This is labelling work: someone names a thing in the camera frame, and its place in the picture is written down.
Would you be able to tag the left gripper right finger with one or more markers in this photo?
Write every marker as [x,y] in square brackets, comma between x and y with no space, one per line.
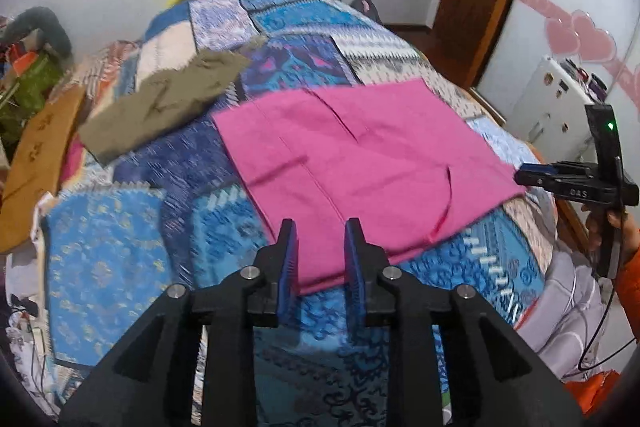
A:
[449,344]

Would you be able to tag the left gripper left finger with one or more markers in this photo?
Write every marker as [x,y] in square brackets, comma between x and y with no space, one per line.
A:
[148,377]

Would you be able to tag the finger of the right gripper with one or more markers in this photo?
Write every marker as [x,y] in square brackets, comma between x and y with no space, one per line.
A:
[531,178]
[538,168]

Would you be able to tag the pink pants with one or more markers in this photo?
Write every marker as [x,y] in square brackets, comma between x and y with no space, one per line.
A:
[394,156]

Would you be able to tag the orange sleeve forearm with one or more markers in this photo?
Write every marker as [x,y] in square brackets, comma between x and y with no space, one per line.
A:
[590,394]

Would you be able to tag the person right hand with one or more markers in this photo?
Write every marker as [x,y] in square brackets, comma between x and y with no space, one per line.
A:
[595,223]

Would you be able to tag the white appliance box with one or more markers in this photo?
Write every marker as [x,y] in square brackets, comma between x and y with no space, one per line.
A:
[551,114]

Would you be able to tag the white sliding wardrobe door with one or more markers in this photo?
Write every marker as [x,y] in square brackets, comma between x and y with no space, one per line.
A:
[600,36]

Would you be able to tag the blue patchwork bedspread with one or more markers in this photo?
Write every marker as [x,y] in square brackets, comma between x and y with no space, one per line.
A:
[176,211]

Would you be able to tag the wooden lap desk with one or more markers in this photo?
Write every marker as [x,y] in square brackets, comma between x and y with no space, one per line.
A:
[37,164]

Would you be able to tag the grey backpack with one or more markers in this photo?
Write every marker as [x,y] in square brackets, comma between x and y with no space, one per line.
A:
[366,8]

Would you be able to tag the olive green pants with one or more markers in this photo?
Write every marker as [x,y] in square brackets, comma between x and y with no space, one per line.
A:
[166,101]

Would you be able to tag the orange striped blanket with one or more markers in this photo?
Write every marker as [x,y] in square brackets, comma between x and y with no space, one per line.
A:
[99,74]

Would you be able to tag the green storage bag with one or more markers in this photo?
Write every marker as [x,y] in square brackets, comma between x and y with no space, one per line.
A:
[27,94]

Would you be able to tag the grey neck pillow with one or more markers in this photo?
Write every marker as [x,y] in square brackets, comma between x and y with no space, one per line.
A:
[38,29]

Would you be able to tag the black camera box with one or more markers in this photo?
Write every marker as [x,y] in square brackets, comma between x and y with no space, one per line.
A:
[606,141]

